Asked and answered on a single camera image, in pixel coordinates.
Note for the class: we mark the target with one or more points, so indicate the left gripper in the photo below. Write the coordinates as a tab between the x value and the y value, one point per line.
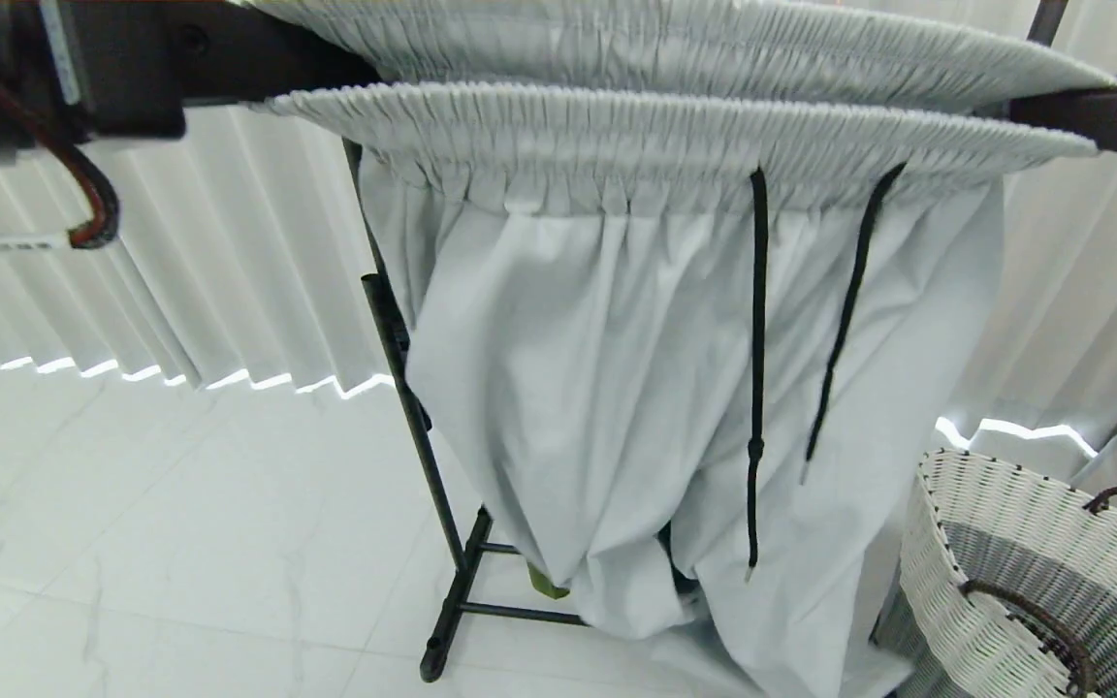
132	58

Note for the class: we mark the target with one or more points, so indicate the pale grey shorts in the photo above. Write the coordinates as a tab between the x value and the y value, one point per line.
568	368

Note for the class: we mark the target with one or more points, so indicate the green long-sleeved shirt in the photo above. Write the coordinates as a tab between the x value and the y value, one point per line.
547	585

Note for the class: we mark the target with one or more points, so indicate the black clothes rack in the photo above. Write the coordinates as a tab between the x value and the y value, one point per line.
413	417

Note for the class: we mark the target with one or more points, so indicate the white laundry basket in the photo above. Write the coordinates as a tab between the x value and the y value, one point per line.
1005	504

